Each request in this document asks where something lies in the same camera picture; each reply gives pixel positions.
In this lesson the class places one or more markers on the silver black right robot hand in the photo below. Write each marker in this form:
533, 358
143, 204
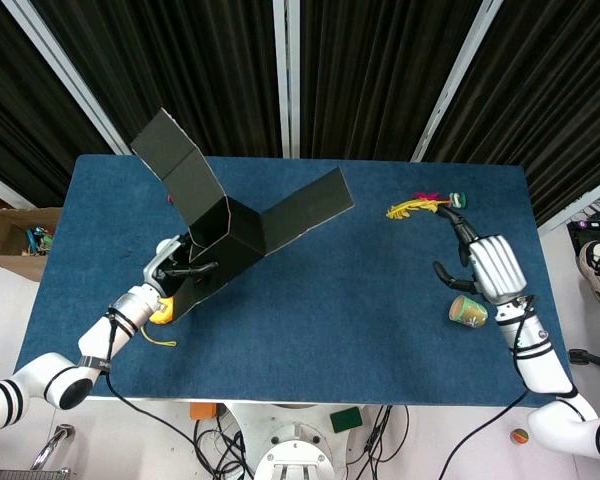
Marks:
497, 270

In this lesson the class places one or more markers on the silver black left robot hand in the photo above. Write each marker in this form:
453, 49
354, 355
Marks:
154, 272

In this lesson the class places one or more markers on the black foldable cardboard box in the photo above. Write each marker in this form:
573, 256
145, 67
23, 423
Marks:
240, 235

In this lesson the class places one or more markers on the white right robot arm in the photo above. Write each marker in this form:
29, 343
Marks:
540, 365

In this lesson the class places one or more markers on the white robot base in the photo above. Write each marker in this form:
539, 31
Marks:
290, 425

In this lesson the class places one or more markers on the brown cardboard box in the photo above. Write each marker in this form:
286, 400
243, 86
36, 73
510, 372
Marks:
0, 225

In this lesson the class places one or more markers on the yellow tape measure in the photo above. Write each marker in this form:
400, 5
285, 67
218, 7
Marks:
162, 315

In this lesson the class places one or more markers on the green printed paper cup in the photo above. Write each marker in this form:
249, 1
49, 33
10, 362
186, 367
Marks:
472, 312

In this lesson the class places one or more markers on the yellow pink feather shuttlecock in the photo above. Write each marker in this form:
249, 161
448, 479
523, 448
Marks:
410, 207

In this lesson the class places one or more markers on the black stand leg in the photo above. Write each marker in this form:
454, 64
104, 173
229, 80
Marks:
580, 356

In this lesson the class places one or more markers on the colourful small tools pile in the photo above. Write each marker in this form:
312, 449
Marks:
37, 240

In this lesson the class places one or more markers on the orange block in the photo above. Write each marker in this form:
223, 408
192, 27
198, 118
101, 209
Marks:
202, 411

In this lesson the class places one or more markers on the blue felt table mat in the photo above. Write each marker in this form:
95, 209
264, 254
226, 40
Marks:
280, 370

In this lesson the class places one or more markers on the small orange green ball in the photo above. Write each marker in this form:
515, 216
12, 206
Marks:
519, 436

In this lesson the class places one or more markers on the black pleated curtain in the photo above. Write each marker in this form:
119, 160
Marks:
555, 100
10, 100
370, 75
180, 60

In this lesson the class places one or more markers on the green block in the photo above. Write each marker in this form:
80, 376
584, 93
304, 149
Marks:
346, 420

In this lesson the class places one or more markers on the white metal partition post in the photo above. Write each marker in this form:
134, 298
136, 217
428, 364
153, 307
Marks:
67, 75
0, 189
580, 206
286, 75
456, 75

